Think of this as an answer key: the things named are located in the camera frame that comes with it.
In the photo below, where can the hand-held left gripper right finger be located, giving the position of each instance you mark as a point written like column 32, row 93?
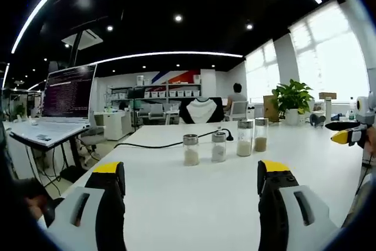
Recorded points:
column 282, row 210

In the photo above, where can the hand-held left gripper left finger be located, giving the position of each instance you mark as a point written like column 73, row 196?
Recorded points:
column 97, row 204

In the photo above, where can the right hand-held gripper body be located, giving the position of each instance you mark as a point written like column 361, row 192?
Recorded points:
column 365, row 110

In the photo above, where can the tall seasoning bottle brown contents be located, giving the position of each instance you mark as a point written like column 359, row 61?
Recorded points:
column 261, row 137

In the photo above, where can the tall seasoning bottle white contents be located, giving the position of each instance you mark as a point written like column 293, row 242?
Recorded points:
column 244, row 142

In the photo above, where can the short glass seasoning bottle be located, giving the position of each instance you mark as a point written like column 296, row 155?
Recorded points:
column 218, row 149
column 191, row 152

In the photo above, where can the grey headphones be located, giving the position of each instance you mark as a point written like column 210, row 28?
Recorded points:
column 318, row 119

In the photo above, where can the flat cardboard box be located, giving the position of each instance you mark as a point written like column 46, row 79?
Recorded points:
column 327, row 95

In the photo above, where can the green potted plant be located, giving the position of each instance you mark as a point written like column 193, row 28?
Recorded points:
column 292, row 98

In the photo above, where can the grey swivel office chair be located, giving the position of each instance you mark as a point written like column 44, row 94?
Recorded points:
column 92, row 133

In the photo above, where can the brown cardboard box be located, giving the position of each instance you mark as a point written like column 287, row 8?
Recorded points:
column 270, row 108

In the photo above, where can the white drawer cabinet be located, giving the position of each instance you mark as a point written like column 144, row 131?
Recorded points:
column 117, row 126

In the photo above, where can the white standing desk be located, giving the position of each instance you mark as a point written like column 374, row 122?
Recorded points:
column 50, row 133

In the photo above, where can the grey mesh office chair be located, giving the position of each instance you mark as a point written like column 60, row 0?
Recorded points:
column 239, row 110

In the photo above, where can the computer monitor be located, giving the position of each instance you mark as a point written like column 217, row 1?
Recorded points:
column 69, row 92

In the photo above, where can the black chair with white garment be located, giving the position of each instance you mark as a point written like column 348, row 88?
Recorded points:
column 201, row 111

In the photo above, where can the shelf with white bins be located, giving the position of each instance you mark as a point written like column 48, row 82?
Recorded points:
column 164, row 90

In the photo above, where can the ceiling air conditioner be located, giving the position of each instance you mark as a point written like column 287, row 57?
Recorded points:
column 83, row 38

